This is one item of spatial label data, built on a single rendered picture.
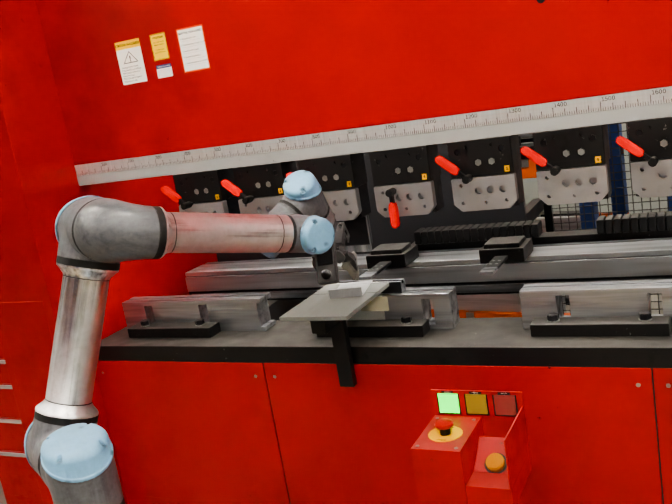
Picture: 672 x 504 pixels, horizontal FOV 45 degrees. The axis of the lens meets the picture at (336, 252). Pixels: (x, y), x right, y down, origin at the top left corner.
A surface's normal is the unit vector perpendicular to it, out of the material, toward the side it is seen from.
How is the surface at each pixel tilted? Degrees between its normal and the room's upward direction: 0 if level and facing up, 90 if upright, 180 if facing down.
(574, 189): 90
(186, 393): 90
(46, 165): 90
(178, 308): 90
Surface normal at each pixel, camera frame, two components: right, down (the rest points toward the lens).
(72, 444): -0.09, -0.94
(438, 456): -0.42, 0.26
